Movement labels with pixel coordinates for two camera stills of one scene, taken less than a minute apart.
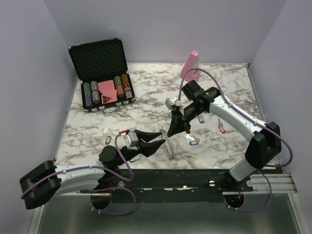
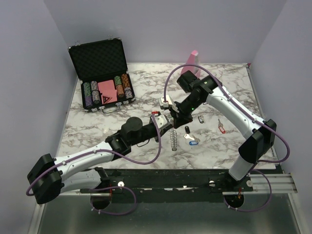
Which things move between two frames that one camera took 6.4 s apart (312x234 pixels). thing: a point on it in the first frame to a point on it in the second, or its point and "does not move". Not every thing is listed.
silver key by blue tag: x=196 y=139 does not move
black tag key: x=201 y=119 does not move
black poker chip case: x=101 y=67 does not move
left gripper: x=147 y=148 to x=165 y=129
